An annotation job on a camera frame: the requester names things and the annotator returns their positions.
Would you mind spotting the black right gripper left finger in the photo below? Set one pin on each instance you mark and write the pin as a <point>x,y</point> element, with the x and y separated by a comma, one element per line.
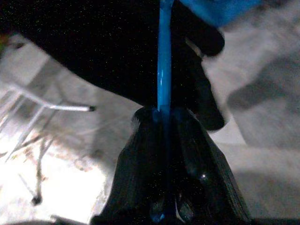
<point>140,175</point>

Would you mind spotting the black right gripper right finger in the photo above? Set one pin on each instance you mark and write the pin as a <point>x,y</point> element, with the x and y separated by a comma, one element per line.
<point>204,182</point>

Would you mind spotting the blue plastic hanger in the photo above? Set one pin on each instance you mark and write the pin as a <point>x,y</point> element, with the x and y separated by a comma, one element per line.
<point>164,70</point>

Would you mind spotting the black ribbed knit garment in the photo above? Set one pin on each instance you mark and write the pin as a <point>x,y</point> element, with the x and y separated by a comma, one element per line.
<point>93,58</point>

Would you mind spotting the white folding chair blue backrest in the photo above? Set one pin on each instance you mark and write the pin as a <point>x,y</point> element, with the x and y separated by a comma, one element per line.
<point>70,107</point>

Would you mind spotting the light blue garment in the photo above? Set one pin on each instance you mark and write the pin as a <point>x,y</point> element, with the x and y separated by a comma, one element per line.
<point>211,9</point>

